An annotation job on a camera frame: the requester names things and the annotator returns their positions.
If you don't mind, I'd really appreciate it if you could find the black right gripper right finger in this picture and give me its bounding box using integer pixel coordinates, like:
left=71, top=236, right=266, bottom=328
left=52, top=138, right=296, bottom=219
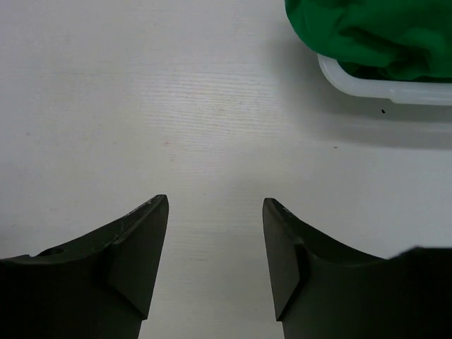
left=263, top=198, right=451, bottom=338

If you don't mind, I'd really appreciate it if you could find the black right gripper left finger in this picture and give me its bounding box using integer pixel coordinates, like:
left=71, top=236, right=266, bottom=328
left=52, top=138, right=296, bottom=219
left=1, top=194, right=169, bottom=338

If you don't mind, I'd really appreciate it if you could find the green t-shirt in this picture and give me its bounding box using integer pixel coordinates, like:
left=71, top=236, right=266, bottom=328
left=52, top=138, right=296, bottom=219
left=285, top=1, right=451, bottom=83

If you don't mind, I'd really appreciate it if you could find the white plastic basket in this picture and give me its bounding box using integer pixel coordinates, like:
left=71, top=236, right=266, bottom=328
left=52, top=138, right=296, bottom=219
left=318, top=55, right=451, bottom=107

